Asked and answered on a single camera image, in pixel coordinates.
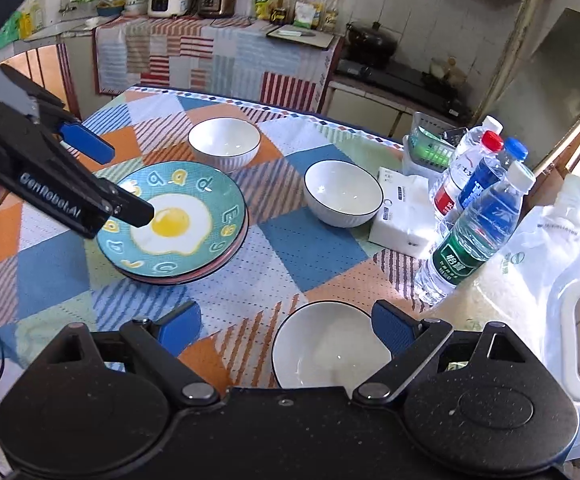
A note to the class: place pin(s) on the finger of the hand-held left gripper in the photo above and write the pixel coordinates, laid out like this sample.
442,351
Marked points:
132,210
87,141

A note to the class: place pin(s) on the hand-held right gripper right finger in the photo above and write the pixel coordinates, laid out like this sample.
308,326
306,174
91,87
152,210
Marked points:
395,328

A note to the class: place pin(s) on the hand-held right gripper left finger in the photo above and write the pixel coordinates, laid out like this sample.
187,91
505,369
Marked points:
180,326

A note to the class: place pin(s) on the white plate with sun print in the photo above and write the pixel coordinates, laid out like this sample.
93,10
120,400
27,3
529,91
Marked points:
180,282

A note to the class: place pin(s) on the teal fried egg print plate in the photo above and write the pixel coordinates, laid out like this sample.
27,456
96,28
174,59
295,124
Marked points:
175,222

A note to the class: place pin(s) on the white ribbed bowl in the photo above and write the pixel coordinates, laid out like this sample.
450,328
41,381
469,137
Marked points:
342,190
225,140
320,345

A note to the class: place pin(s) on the stack of counter bowls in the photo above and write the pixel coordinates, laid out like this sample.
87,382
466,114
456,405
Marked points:
135,2

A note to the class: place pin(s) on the wooden chair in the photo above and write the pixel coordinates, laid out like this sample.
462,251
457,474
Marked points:
40,67

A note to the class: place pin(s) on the green label water bottle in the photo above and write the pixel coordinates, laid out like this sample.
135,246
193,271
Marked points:
462,255

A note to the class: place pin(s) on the patchwork tablecloth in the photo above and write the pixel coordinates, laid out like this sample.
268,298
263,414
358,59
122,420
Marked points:
310,260

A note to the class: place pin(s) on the white tissue pack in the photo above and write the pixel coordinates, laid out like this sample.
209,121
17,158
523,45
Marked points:
405,215

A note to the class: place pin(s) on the blue counter bowl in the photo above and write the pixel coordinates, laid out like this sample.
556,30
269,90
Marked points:
110,9

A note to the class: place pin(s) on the red label water bottle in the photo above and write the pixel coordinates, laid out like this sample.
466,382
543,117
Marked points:
450,195

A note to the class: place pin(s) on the striped patchwork counter cloth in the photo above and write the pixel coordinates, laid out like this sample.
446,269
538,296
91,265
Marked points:
210,55

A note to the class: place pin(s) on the red cap water bottle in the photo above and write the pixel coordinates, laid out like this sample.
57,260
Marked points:
480,182

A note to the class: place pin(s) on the green plastic basket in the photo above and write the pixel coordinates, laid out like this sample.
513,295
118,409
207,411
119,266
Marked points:
427,152

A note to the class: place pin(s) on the blue cap water bottle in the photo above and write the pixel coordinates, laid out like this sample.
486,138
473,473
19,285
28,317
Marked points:
516,150

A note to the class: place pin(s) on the green seasoning packet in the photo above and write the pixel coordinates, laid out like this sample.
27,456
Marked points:
264,7

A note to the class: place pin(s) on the white base cabinet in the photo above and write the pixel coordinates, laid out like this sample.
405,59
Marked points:
360,105

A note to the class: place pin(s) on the dark sauce bottle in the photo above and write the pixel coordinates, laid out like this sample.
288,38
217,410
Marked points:
281,10

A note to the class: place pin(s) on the kitchen knife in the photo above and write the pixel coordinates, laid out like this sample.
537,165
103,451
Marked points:
295,33

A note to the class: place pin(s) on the black gas stove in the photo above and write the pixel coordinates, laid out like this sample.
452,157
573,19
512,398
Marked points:
405,80

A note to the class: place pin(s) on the dark cutting board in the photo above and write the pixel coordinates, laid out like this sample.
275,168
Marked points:
320,41

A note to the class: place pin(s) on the pot with glass lid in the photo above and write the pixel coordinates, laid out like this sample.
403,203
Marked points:
445,70

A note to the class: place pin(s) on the black wok with lid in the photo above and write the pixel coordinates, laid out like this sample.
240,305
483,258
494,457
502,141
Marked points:
370,42

